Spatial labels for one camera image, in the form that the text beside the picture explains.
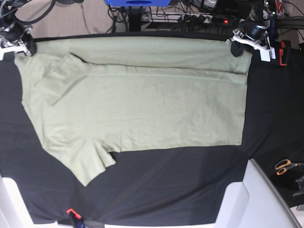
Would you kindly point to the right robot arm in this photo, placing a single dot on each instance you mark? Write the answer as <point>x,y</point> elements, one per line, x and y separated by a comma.
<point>8,9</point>

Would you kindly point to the light green T-shirt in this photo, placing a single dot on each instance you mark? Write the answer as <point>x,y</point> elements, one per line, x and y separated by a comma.
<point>89,97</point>

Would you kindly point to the black metal stand pole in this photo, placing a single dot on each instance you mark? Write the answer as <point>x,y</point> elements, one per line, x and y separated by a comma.
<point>135,18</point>

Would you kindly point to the blue box on stand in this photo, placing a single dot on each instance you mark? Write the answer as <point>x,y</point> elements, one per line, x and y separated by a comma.
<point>133,3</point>

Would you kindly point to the black power strip red light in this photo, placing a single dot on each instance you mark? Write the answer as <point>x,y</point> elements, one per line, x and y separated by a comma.
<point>223,20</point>

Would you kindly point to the white bin left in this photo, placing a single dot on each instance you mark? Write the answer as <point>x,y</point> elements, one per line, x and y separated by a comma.
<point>13,211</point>

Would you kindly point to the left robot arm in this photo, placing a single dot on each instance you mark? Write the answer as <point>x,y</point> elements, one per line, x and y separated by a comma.
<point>263,10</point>

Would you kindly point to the black metal bracket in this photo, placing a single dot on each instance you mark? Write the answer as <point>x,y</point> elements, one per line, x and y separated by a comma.
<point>300,184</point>

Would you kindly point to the white bin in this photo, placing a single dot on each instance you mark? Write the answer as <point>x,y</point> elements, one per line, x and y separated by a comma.
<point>254,202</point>
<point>13,211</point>

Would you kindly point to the black table cloth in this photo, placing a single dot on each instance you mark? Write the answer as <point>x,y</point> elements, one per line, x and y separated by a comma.
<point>160,187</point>

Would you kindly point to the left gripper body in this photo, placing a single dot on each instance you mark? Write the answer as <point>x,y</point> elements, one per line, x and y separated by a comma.
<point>255,31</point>

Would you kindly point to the red black clamp right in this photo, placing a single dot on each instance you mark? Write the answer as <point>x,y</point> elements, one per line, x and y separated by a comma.
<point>284,52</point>

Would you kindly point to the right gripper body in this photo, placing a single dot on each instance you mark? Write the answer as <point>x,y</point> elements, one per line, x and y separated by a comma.
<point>12,35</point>

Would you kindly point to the white bin right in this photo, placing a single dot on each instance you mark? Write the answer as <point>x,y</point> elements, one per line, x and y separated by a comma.
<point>254,202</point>

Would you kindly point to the white power strip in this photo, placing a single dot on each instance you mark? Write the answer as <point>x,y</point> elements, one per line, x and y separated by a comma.
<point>172,17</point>

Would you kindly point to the orange handled scissors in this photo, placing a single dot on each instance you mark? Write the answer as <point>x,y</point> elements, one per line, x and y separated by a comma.
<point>284,165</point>

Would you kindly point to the red blue clamp front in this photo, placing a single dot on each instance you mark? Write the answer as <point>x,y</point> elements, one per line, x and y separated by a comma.
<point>77,221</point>

